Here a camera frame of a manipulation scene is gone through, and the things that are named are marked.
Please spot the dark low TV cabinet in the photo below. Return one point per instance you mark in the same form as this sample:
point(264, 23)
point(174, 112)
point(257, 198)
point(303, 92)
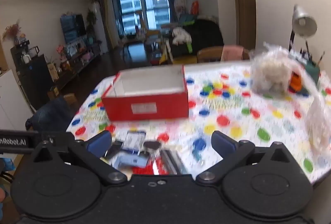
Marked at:
point(77, 63)

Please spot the wooden dining chair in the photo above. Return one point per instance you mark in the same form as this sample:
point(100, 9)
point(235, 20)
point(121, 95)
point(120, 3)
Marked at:
point(209, 54)

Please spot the wooden coffee table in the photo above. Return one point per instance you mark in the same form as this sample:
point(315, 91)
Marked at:
point(133, 44)

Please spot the crumpled clear plastic bag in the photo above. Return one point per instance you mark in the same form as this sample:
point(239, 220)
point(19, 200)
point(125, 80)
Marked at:
point(319, 123)

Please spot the flat television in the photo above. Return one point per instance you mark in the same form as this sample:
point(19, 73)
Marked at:
point(73, 27)

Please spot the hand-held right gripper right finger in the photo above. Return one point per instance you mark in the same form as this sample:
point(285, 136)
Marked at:
point(223, 142)

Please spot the wooden door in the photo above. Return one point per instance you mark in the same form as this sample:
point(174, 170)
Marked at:
point(243, 6)

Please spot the balloon printed tablecloth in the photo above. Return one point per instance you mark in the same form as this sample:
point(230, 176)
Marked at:
point(232, 115)

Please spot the black coat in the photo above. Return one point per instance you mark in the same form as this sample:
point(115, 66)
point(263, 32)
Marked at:
point(204, 35)

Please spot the blue white snack packet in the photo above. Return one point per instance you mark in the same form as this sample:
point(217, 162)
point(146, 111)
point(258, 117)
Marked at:
point(133, 140)

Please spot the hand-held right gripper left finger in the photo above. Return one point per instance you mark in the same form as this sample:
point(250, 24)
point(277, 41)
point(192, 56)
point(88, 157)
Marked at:
point(99, 142)

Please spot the green pen holder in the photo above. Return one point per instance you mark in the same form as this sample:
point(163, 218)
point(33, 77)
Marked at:
point(311, 68)

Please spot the white standing air conditioner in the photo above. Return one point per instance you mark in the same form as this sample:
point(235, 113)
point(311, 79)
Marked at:
point(97, 25)

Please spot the red snack packet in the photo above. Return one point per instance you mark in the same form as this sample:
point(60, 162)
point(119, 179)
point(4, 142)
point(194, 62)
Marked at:
point(144, 168)

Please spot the blue jeans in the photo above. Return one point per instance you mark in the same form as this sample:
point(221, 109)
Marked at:
point(51, 112)

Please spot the black tall cabinet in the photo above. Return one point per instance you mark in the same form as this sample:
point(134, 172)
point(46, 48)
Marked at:
point(33, 79)

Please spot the silver snack packet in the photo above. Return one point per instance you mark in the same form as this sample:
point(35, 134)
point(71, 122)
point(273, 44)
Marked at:
point(172, 162)

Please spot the large window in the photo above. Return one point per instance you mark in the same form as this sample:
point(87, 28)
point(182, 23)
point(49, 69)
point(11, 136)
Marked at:
point(142, 9)

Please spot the silver desk lamp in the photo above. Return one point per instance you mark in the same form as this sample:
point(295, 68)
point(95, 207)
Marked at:
point(303, 22)

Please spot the orange toy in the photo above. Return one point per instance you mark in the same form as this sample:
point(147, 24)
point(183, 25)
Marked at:
point(296, 81)

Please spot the light blue snack packet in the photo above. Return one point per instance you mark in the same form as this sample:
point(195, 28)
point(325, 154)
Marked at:
point(129, 160)

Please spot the yellow giraffe chair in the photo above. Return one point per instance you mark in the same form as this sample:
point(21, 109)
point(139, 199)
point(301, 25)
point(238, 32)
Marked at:
point(148, 32)

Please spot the dark brown snack packet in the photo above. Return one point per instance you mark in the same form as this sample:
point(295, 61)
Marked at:
point(113, 150)

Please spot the red cardboard box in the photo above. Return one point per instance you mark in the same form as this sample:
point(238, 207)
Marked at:
point(144, 103)

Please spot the pink cloth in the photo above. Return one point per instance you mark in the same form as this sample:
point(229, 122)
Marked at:
point(231, 52)

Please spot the white cabinet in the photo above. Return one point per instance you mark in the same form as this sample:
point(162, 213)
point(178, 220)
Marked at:
point(10, 102)

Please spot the green potted plant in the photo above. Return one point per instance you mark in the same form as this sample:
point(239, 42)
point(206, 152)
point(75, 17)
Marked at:
point(91, 17)

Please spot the red toy car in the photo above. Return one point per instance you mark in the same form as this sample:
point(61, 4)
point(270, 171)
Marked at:
point(157, 58)

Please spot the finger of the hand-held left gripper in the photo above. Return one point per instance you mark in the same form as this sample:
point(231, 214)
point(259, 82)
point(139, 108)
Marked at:
point(63, 138)

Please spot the white cloth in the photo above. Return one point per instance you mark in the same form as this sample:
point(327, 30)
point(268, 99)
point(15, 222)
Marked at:
point(181, 35)

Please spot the orange snack bag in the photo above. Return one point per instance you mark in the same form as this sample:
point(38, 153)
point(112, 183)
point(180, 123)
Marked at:
point(194, 6)

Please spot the wooden sofa yellow cushion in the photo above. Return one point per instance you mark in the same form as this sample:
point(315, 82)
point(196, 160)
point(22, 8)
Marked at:
point(181, 58)

